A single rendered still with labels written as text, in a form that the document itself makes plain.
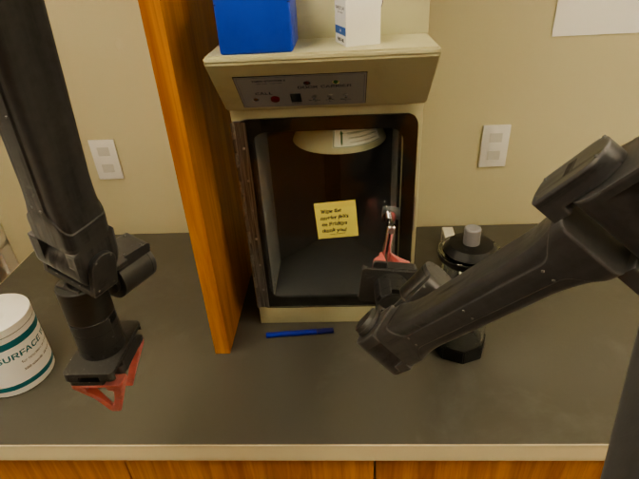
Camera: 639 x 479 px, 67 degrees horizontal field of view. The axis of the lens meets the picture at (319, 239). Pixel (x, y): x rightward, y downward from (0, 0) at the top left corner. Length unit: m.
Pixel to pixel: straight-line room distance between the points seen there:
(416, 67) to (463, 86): 0.59
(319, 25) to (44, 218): 0.48
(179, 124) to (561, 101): 0.96
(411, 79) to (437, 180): 0.66
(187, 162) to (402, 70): 0.35
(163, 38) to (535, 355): 0.84
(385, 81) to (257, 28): 0.19
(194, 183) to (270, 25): 0.28
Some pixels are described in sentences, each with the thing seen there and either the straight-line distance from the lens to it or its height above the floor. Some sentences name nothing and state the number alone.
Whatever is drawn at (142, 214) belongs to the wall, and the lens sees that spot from 1.51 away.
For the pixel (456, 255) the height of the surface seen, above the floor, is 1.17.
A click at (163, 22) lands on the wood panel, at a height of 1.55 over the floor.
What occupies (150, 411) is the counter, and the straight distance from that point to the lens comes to 0.96.
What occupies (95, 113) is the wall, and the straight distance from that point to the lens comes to 1.43.
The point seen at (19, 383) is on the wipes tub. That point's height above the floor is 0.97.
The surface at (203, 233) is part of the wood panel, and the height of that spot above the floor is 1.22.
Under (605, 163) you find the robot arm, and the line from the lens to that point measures 0.39.
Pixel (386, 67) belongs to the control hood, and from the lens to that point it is 0.71.
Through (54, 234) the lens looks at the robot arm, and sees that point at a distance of 0.56.
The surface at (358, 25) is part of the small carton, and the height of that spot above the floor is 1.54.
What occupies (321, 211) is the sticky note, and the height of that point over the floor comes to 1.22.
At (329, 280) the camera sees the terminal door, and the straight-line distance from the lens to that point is 0.97.
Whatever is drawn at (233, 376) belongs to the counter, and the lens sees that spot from 0.97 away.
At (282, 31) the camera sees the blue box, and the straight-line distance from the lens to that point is 0.70.
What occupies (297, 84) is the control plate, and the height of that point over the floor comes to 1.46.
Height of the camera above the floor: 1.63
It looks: 31 degrees down
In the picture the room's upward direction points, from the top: 3 degrees counter-clockwise
